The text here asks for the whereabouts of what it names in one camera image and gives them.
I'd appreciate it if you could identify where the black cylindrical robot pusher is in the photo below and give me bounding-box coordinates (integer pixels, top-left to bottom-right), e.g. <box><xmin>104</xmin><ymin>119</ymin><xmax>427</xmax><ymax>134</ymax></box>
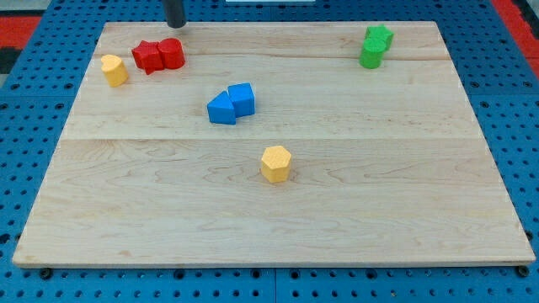
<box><xmin>162</xmin><ymin>0</ymin><xmax>187</xmax><ymax>29</ymax></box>

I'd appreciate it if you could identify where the blue triangle block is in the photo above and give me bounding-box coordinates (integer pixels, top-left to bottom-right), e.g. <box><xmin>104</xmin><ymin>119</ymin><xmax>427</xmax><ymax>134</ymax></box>
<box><xmin>206</xmin><ymin>91</ymin><xmax>236</xmax><ymax>125</ymax></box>

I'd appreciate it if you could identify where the red cylinder block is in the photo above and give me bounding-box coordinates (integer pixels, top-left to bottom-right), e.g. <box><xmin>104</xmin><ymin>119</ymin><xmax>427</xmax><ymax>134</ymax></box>
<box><xmin>157</xmin><ymin>38</ymin><xmax>185</xmax><ymax>69</ymax></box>

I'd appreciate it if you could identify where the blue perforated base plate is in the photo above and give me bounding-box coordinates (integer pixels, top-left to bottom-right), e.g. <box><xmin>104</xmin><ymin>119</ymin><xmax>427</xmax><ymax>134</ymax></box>
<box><xmin>1</xmin><ymin>1</ymin><xmax>538</xmax><ymax>302</ymax></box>

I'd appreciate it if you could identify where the green star block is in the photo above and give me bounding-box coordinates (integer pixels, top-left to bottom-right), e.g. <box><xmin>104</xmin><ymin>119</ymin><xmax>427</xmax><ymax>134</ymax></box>
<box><xmin>366</xmin><ymin>24</ymin><xmax>394</xmax><ymax>51</ymax></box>

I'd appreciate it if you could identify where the yellow heart block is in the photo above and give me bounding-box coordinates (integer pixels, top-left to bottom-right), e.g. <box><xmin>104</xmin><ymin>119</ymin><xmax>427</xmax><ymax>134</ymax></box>
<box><xmin>101</xmin><ymin>55</ymin><xmax>129</xmax><ymax>88</ymax></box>

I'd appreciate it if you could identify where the red star block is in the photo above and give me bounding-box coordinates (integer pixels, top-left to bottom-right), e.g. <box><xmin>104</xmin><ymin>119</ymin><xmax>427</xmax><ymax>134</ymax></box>
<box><xmin>131</xmin><ymin>40</ymin><xmax>164</xmax><ymax>75</ymax></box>

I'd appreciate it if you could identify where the wooden board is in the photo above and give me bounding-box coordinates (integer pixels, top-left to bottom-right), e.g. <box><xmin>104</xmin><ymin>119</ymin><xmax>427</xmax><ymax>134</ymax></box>
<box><xmin>13</xmin><ymin>21</ymin><xmax>536</xmax><ymax>268</ymax></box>

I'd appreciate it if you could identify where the green cylinder block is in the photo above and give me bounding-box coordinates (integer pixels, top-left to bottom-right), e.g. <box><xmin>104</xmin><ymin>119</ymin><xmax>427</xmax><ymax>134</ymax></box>
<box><xmin>359</xmin><ymin>38</ymin><xmax>386</xmax><ymax>69</ymax></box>

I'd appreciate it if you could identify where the yellow hexagon block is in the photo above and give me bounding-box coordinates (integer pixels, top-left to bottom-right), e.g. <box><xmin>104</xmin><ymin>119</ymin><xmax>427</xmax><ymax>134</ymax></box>
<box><xmin>260</xmin><ymin>146</ymin><xmax>291</xmax><ymax>183</ymax></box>

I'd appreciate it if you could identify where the blue cube block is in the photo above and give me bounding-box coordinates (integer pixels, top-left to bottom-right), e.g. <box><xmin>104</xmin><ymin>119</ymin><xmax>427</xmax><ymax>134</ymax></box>
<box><xmin>228</xmin><ymin>82</ymin><xmax>255</xmax><ymax>117</ymax></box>

